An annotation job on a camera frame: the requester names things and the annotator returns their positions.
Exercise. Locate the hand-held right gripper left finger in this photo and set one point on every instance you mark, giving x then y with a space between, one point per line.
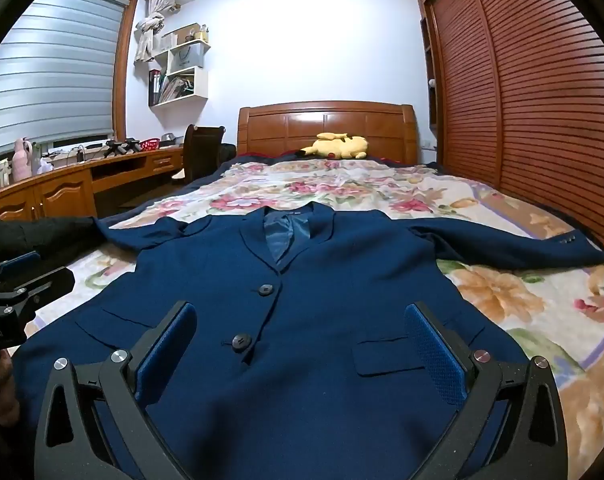
164 360

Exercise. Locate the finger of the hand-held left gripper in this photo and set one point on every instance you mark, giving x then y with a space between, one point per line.
24 261
51 281

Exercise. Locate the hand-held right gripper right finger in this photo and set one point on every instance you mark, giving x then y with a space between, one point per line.
434 355

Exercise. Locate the navy blue suit jacket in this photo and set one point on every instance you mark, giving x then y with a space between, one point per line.
302 310

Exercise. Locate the person's left hand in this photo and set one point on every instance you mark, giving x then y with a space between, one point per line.
4 385

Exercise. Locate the wooden desk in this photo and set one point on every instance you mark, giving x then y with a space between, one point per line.
61 190

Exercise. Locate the floral blanket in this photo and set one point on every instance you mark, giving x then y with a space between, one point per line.
507 300

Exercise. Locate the pink bottle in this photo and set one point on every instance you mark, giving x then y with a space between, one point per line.
21 162

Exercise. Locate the red basket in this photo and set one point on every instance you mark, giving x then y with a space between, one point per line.
150 145

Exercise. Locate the silver pot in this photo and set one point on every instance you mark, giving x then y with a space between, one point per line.
169 138

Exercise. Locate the grey window blind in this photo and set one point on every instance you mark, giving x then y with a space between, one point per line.
51 75

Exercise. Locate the dark wooden chair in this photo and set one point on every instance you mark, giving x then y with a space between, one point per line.
204 152

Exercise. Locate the black binders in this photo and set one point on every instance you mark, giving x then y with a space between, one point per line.
155 87

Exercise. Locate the yellow plush toy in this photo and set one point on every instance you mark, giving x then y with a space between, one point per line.
339 147

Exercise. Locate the cream tied curtain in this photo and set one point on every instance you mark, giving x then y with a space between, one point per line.
146 35

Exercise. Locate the white paper bag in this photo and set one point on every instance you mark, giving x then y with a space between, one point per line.
186 57

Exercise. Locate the wooden headboard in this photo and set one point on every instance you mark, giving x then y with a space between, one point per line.
282 125

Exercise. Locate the wooden louvered wardrobe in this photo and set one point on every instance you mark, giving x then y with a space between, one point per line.
532 85

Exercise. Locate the wooden window frame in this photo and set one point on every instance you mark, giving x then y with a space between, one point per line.
122 75

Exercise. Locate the white wall shelf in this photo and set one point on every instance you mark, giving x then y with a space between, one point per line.
201 85

